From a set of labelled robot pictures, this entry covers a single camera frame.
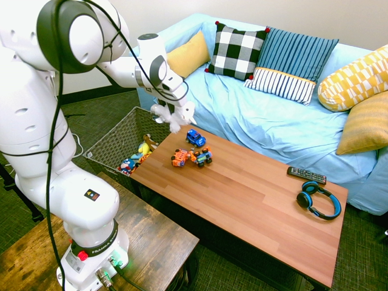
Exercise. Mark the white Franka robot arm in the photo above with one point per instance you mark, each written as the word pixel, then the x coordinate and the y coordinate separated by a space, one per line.
pixel 30 106

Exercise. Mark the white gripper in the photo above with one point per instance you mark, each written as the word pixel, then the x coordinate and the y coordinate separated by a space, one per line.
pixel 174 88

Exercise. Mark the blue black headphones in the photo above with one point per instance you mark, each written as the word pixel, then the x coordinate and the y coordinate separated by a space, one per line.
pixel 304 200

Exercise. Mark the grey woven basket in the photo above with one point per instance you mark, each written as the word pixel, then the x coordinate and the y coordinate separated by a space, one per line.
pixel 121 136

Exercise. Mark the black remote control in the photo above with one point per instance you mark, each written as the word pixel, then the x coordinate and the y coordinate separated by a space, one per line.
pixel 306 175

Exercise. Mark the yellow blue plush toy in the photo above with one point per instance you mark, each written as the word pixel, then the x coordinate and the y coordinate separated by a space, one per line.
pixel 145 149

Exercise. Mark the orange toy fire truck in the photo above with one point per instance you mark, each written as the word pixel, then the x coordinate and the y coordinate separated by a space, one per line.
pixel 180 157

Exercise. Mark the white stuffed toy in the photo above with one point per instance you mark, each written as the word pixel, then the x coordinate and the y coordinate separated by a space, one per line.
pixel 179 121

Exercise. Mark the yellow white patterned pillow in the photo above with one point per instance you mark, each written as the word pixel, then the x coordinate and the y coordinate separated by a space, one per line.
pixel 348 82

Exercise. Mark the reddish wood coffee table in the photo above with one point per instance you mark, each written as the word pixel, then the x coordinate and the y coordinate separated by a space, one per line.
pixel 242 197

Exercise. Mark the blue toy car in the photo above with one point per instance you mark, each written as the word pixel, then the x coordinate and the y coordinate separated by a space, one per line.
pixel 195 138

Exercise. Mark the brown stuffed dog toy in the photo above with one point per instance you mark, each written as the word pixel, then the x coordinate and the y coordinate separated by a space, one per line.
pixel 148 141

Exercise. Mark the Captain America plush toy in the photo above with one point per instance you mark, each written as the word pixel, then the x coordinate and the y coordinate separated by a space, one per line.
pixel 127 165

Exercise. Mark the plain mustard yellow pillow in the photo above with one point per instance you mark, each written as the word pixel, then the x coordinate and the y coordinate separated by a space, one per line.
pixel 366 124
pixel 189 56

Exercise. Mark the rustic brown side table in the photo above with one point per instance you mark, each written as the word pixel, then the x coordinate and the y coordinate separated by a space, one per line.
pixel 145 236

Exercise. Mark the orange patterned plush toy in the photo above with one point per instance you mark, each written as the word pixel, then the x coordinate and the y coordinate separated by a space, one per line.
pixel 144 158

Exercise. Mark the sofa with light blue cover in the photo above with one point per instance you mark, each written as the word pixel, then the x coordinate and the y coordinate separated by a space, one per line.
pixel 257 121

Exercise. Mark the orange blue toy monster truck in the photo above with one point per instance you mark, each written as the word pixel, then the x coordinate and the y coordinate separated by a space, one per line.
pixel 203 156

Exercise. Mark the black tripod stand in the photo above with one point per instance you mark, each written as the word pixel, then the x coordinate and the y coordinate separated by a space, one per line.
pixel 27 203

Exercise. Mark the blue striped pillow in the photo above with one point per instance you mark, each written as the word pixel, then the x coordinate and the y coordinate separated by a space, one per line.
pixel 288 54

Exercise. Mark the black white checked pillow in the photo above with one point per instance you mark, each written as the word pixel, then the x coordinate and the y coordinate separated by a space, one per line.
pixel 236 51

